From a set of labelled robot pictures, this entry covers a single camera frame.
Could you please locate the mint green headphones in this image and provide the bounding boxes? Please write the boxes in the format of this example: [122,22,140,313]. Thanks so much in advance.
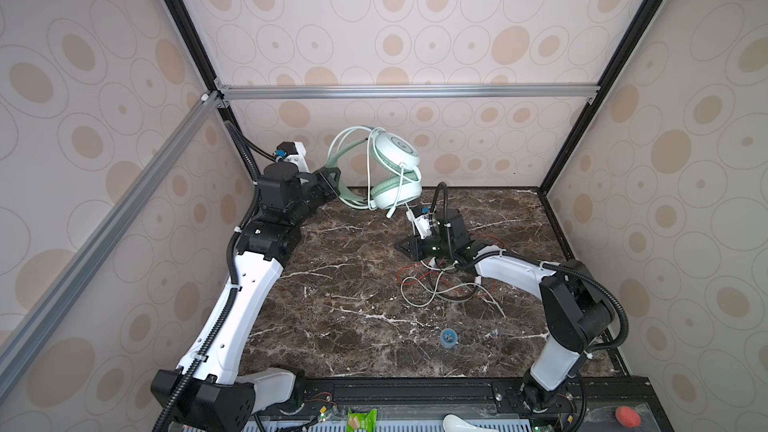
[325,126,422,218]

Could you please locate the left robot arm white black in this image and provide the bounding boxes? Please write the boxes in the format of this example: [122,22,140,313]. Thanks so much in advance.
[151,122,341,431]

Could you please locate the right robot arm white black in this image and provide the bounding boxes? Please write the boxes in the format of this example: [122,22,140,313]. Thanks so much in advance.
[395,183,629,412]

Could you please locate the small blue tape roll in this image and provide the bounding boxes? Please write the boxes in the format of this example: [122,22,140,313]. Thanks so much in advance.
[439,328,458,349]

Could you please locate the white spoon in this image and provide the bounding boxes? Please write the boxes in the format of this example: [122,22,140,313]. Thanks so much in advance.
[442,414,498,432]

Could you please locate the green snack packet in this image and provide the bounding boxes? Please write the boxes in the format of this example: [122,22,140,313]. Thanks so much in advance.
[346,409,378,432]

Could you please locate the red round button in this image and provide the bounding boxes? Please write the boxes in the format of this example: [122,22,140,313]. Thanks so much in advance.
[615,406,642,429]

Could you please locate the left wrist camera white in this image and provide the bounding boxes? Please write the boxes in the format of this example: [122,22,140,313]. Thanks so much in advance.
[275,141,310,173]

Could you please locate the red headphone cable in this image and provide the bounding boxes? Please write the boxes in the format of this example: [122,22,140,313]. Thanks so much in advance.
[398,233,511,304]

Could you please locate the black vertical frame post left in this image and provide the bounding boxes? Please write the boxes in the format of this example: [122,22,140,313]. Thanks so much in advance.
[140,0,269,196]

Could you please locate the black vertical frame post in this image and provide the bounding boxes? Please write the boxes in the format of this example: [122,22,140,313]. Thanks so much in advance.
[538,0,665,198]
[140,0,269,196]

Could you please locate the diagonal aluminium rail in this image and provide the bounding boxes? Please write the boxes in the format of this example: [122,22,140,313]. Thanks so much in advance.
[0,91,223,403]

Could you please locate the horizontal aluminium rail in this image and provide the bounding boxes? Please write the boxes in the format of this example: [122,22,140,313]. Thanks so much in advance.
[219,83,600,102]

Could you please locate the black vertical frame post right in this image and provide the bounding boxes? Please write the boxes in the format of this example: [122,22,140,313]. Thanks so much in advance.
[538,0,665,198]

